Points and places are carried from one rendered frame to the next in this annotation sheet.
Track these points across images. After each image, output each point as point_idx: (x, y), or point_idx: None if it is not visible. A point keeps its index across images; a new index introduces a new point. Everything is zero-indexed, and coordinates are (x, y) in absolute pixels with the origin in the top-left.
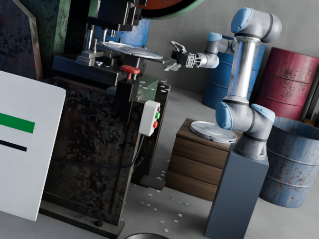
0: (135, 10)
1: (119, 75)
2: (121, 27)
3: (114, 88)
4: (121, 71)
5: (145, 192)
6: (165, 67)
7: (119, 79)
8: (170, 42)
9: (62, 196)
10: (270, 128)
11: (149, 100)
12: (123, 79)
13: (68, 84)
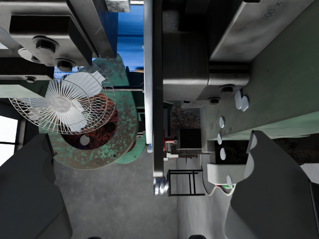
0: (54, 66)
1: (186, 106)
2: (104, 53)
3: (201, 110)
4: (183, 101)
5: None
6: (250, 134)
7: (195, 104)
8: (49, 138)
9: None
10: None
11: (211, 166)
12: (177, 133)
13: None
